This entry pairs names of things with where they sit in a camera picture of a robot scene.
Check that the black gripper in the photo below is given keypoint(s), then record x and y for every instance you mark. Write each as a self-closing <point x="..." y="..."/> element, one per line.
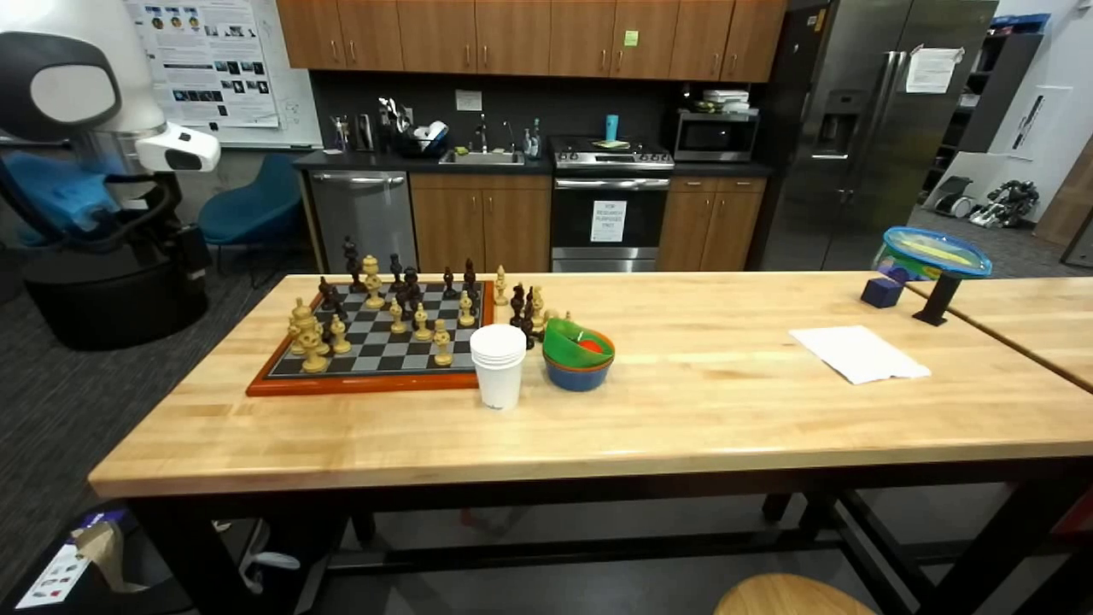
<point x="140" y="208"/>

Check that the black storage shelf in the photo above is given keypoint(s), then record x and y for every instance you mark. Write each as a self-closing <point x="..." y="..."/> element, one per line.
<point x="1001" y="85"/>

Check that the round wooden stool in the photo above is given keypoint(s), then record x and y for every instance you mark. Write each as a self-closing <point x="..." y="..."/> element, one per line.
<point x="791" y="597"/>

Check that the wooden upper cabinets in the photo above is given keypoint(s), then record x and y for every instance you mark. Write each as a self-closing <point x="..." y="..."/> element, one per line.
<point x="512" y="35"/>

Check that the wooden lower cabinet narrow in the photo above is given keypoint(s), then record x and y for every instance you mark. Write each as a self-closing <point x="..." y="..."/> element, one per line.
<point x="711" y="222"/>

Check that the white wall outlet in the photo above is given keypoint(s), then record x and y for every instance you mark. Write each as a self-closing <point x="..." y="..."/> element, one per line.
<point x="470" y="99"/>

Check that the black dish rack with utensils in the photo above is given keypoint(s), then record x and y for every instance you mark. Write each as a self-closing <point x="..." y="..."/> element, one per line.
<point x="413" y="136"/>

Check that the box with white card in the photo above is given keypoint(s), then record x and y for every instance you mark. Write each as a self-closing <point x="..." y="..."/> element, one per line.
<point x="78" y="565"/>

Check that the green sticker on cabinet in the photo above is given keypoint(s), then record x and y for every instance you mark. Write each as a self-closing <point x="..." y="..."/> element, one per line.
<point x="630" y="38"/>

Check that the black plate stand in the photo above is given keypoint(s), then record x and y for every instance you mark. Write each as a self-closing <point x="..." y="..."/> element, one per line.
<point x="941" y="303"/>

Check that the green plastic bowl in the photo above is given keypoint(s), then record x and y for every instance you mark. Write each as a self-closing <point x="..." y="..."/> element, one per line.
<point x="579" y="343"/>

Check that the kitchen sink faucet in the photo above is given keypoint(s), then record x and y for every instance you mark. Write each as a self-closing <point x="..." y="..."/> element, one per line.
<point x="482" y="144"/>

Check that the white paper cup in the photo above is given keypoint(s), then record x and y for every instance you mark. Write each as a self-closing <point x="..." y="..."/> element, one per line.
<point x="500" y="366"/>

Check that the wooden framed chess board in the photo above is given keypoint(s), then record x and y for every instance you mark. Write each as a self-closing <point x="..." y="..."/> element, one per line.
<point x="379" y="364"/>

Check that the small dark blue cube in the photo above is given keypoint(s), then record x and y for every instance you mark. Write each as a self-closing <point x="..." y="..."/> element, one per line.
<point x="882" y="290"/>

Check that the wooden lower cabinet wide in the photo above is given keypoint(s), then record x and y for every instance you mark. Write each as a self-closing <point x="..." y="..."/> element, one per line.
<point x="480" y="222"/>

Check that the white notice on refrigerator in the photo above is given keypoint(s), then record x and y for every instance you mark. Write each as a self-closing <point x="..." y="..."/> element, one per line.
<point x="932" y="68"/>

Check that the white paper sheet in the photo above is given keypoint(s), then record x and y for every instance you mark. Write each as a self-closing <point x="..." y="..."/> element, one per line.
<point x="858" y="354"/>

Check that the stainless steel refrigerator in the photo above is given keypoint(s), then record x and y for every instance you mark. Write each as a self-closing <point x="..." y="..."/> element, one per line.
<point x="876" y="138"/>

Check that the black round ottoman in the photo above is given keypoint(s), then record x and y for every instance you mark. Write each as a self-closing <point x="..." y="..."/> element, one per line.
<point x="112" y="300"/>

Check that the blue plastic bowl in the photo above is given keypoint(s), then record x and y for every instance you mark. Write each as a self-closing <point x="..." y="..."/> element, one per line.
<point x="579" y="378"/>

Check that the blue bottle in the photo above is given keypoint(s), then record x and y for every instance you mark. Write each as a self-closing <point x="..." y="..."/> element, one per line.
<point x="612" y="126"/>

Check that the clutter pile on floor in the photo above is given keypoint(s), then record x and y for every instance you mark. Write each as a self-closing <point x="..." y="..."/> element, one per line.
<point x="987" y="202"/>

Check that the stainless steel oven range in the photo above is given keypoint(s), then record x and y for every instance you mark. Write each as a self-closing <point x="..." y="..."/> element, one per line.
<point x="612" y="190"/>

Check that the light wooden chess piece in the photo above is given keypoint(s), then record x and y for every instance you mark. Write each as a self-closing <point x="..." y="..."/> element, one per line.
<point x="368" y="273"/>
<point x="466" y="308"/>
<point x="314" y="354"/>
<point x="398" y="318"/>
<point x="536" y="306"/>
<point x="298" y="321"/>
<point x="339" y="335"/>
<point x="500" y="286"/>
<point x="421" y="326"/>
<point x="440" y="345"/>
<point x="378" y="300"/>

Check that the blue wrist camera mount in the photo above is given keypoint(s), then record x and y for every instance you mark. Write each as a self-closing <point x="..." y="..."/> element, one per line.
<point x="44" y="178"/>

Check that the stainless steel dishwasher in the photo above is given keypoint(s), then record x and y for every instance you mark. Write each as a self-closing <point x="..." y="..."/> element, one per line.
<point x="363" y="220"/>

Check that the black metal table frame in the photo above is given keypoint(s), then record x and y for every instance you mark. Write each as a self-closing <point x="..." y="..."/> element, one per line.
<point x="569" y="554"/>

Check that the white wall poster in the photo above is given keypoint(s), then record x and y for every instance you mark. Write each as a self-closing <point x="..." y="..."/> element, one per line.
<point x="207" y="62"/>

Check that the teal chair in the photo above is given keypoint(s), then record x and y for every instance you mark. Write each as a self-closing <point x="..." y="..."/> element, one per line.
<point x="253" y="205"/>

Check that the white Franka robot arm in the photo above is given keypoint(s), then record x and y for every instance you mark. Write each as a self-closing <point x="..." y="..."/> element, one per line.
<point x="70" y="91"/>

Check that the white notice on oven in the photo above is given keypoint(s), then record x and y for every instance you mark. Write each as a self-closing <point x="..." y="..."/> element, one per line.
<point x="610" y="220"/>

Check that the items atop microwave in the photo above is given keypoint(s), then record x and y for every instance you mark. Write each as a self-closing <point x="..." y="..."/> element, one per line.
<point x="724" y="99"/>

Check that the silver microwave oven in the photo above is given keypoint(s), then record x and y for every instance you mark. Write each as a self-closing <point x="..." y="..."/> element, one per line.
<point x="715" y="136"/>

